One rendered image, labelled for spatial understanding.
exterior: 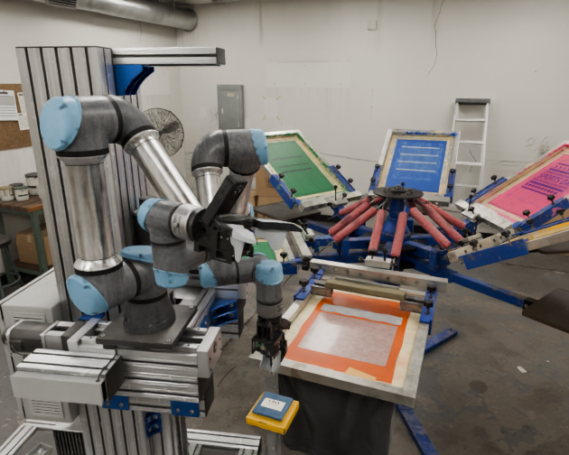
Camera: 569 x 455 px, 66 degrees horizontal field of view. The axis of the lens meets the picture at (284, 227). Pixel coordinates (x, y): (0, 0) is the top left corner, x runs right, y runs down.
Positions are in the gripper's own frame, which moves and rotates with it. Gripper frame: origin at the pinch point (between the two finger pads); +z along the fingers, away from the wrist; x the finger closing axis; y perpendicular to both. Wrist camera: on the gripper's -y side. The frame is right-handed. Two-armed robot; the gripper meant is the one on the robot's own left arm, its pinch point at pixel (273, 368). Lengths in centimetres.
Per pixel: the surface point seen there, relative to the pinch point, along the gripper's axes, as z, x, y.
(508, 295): 18, 76, -123
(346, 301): 15, 3, -78
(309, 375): 12.5, 6.0, -17.1
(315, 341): 14.8, 0.5, -40.9
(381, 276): 8, 16, -99
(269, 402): 13.2, -1.4, -0.3
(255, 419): 15.0, -3.3, 6.4
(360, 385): 11.3, 23.9, -17.1
